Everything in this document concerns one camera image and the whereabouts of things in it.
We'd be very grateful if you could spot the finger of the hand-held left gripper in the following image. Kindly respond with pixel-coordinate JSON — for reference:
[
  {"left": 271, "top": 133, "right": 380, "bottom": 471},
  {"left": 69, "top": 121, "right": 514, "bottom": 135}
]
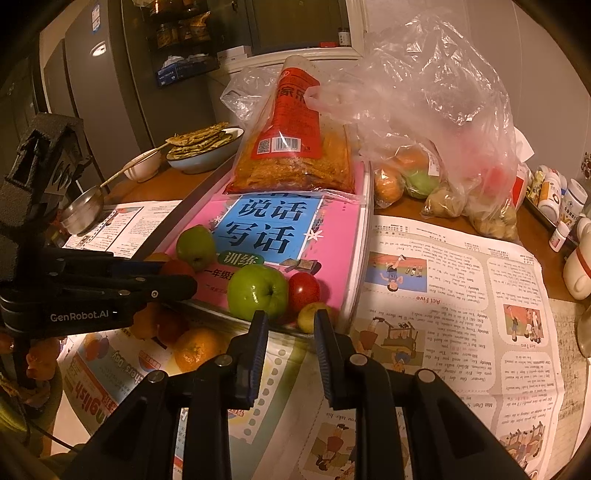
[
  {"left": 41, "top": 249, "right": 162, "bottom": 274},
  {"left": 28, "top": 274, "right": 198, "bottom": 306}
]

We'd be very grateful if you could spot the red-labelled snack packet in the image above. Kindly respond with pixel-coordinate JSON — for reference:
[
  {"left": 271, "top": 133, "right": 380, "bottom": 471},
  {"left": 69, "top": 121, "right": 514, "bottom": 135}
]
[{"left": 226, "top": 55, "right": 358, "bottom": 197}]

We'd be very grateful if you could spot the white medicine bottle orange label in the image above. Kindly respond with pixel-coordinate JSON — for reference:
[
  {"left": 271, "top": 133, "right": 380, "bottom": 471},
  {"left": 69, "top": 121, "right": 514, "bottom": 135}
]
[{"left": 538, "top": 178, "right": 566, "bottom": 220}]

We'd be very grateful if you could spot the tan longan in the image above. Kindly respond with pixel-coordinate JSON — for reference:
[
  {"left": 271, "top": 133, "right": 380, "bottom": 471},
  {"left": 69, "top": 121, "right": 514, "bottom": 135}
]
[{"left": 297, "top": 302, "right": 334, "bottom": 334}]

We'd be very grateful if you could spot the pink and blue book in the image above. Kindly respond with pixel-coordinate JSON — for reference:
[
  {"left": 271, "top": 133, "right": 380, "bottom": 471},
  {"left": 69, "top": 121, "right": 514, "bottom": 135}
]
[{"left": 164, "top": 185, "right": 365, "bottom": 319}]

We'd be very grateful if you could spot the shelf of jars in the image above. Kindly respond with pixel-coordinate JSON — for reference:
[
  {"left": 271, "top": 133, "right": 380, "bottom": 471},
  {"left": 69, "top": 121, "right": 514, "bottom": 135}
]
[{"left": 148, "top": 0, "right": 218, "bottom": 51}]

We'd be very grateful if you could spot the small white bowl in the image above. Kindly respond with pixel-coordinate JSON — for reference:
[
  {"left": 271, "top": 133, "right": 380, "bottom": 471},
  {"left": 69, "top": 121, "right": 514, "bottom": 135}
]
[{"left": 122, "top": 148, "right": 162, "bottom": 183}]

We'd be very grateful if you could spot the newspaper sheet with cartoons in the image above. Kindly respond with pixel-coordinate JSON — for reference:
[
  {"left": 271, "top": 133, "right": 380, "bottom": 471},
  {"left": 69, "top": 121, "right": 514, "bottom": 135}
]
[{"left": 259, "top": 215, "right": 568, "bottom": 480}]

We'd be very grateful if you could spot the bag of longans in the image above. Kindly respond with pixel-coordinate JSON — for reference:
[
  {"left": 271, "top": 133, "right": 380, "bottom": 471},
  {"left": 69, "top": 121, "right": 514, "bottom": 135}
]
[
  {"left": 466, "top": 198, "right": 520, "bottom": 241},
  {"left": 421, "top": 182, "right": 467, "bottom": 219}
]

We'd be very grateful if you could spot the small clear plastic bag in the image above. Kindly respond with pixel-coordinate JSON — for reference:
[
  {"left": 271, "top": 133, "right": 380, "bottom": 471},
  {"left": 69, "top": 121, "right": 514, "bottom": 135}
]
[{"left": 219, "top": 65, "right": 287, "bottom": 134}]

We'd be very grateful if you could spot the bagged red tomato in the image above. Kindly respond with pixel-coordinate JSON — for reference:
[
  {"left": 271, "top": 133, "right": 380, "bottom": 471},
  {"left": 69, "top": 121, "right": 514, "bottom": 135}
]
[{"left": 480, "top": 161, "right": 515, "bottom": 190}]

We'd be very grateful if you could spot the person's left hand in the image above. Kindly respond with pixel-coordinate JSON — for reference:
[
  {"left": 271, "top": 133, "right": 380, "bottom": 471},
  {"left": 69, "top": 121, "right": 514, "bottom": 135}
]
[{"left": 0, "top": 335, "right": 63, "bottom": 381}]

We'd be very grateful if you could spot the small green apple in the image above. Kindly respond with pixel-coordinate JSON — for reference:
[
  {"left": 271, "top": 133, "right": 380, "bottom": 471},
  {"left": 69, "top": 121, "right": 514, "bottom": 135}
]
[{"left": 176, "top": 224, "right": 217, "bottom": 273}]

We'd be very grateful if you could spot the blue tissue box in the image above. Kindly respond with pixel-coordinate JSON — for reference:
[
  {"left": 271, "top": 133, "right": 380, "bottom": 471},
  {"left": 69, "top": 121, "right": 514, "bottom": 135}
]
[{"left": 154, "top": 54, "right": 220, "bottom": 88}]

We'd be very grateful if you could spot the large clear plastic bag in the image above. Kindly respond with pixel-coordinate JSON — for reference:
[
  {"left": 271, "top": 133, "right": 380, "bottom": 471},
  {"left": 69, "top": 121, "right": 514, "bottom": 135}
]
[{"left": 307, "top": 11, "right": 536, "bottom": 241}]

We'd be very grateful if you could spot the pale paper sheet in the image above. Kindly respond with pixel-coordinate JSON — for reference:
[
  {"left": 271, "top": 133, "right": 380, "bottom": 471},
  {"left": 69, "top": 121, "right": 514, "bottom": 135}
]
[{"left": 547, "top": 298, "right": 591, "bottom": 457}]

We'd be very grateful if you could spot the metal ladle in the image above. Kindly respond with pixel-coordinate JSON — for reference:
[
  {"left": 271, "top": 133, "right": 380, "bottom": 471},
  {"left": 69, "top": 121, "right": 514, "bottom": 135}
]
[{"left": 59, "top": 141, "right": 171, "bottom": 236}]

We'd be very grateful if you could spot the white ceramic figurine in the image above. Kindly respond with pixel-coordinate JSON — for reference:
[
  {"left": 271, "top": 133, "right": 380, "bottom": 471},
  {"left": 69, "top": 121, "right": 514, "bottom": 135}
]
[{"left": 562, "top": 217, "right": 591, "bottom": 301}]

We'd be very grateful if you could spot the bagged green apple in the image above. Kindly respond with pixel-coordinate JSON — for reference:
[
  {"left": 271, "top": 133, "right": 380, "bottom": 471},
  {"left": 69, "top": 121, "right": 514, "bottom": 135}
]
[{"left": 402, "top": 168, "right": 441, "bottom": 200}]

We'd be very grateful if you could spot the pink Chinese workbook tray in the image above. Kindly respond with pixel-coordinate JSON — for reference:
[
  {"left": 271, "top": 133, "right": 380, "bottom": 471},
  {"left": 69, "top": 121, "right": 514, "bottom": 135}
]
[{"left": 134, "top": 164, "right": 375, "bottom": 340}]

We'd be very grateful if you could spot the stack of flat pancakes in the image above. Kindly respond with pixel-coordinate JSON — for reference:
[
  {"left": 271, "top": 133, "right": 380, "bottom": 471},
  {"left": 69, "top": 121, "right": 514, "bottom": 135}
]
[{"left": 165, "top": 121, "right": 234, "bottom": 160}]

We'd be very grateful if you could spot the white framed dark panel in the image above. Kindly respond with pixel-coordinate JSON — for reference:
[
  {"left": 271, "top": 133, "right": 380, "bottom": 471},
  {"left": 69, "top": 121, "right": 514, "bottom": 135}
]
[{"left": 242, "top": 0, "right": 365, "bottom": 56}]

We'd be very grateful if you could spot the bagged orange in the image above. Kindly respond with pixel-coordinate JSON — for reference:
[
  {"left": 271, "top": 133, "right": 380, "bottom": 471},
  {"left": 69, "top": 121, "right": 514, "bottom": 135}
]
[
  {"left": 392, "top": 145, "right": 432, "bottom": 174},
  {"left": 373, "top": 166, "right": 404, "bottom": 208}
]

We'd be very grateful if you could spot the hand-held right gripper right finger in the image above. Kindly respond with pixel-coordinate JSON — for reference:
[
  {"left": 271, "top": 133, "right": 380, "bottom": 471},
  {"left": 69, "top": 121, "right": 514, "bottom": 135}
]
[{"left": 315, "top": 309, "right": 529, "bottom": 480}]

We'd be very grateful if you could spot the grey refrigerator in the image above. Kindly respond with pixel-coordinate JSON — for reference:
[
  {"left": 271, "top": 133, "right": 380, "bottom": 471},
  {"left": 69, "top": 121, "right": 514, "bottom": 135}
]
[{"left": 39, "top": 0, "right": 160, "bottom": 153}]

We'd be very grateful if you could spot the newspaper with large masthead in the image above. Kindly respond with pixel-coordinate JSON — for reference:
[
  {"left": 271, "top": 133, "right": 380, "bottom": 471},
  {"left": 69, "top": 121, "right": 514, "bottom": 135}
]
[{"left": 58, "top": 199, "right": 296, "bottom": 480}]

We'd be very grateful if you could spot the large green apple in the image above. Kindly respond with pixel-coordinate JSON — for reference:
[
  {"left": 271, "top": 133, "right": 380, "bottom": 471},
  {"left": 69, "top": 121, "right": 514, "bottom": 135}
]
[{"left": 227, "top": 264, "right": 289, "bottom": 321}]

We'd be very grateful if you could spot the blue enamel bowl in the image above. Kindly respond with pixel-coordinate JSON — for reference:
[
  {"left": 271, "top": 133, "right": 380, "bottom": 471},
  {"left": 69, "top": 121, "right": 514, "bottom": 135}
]
[{"left": 165, "top": 127, "right": 245, "bottom": 175}]

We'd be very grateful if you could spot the orange mandarin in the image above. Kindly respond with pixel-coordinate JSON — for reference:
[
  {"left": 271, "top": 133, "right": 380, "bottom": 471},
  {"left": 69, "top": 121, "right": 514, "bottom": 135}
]
[
  {"left": 174, "top": 327, "right": 227, "bottom": 374},
  {"left": 131, "top": 302, "right": 162, "bottom": 340}
]

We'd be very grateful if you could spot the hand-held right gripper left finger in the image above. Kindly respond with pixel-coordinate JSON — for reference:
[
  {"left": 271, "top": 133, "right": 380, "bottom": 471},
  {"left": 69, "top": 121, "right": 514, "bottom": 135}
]
[{"left": 62, "top": 311, "right": 269, "bottom": 480}]

